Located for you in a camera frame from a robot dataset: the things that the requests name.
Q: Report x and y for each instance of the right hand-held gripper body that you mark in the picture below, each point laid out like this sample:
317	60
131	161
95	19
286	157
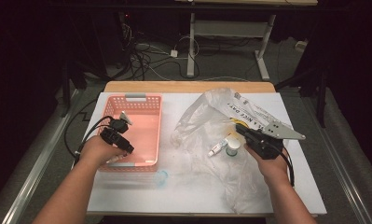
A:
267	146

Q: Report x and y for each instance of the person's left hand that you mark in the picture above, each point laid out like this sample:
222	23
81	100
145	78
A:
96	152

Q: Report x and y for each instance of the person's right hand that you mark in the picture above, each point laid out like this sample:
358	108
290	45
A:
272	169

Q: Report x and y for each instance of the pink perforated plastic basket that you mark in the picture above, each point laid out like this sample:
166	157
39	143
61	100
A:
143	137

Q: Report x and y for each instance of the pale blue translucent lid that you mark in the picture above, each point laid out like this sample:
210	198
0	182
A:
161	178

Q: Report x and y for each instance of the metal frame rail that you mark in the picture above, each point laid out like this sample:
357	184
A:
345	183
34	177

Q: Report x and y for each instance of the black stand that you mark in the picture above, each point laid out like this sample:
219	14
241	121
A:
65	93
322	99

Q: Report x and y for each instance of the white power adapter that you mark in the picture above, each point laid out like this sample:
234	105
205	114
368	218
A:
173	53

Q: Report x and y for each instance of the clear smiley print plastic bag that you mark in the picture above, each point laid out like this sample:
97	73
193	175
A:
205	174

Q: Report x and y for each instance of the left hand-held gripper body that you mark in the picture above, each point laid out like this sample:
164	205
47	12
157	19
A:
113	133

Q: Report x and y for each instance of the white metal desk frame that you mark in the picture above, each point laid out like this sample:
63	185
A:
227	28

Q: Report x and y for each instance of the silver and white tube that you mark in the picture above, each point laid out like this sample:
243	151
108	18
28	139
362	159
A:
216	149

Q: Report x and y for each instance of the small white capped bottle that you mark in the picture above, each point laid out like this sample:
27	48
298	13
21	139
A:
232	145

